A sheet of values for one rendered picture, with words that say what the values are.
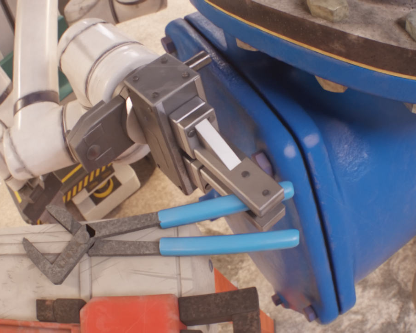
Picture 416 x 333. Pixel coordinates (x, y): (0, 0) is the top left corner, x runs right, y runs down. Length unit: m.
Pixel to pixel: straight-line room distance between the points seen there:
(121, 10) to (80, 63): 0.92
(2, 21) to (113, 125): 1.15
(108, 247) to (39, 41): 0.41
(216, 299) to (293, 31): 0.24
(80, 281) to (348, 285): 0.39
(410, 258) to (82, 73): 1.42
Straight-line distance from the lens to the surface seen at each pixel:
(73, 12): 1.44
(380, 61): 0.41
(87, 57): 0.52
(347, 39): 0.40
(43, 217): 1.09
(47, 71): 0.70
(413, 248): 1.73
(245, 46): 0.51
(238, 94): 0.57
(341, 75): 0.43
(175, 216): 0.40
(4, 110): 1.14
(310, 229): 0.56
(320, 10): 0.40
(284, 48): 0.45
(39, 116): 0.66
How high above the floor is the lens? 1.52
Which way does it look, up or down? 53 degrees down
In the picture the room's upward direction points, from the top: 18 degrees counter-clockwise
